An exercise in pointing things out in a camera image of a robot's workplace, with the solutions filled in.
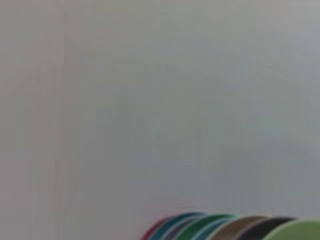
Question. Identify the light green plate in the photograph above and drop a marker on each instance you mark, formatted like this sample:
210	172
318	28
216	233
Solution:
295	231

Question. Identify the teal blue plate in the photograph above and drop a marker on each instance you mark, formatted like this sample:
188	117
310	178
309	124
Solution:
170	221

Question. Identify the dark green plate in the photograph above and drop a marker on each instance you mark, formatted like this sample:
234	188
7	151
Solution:
195	225

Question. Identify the red plate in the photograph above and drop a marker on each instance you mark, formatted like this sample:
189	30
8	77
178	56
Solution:
148	233

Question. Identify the beige plate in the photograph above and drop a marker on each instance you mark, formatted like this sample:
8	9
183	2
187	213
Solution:
232	227

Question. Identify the lavender plate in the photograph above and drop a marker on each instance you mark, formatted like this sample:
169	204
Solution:
260	228

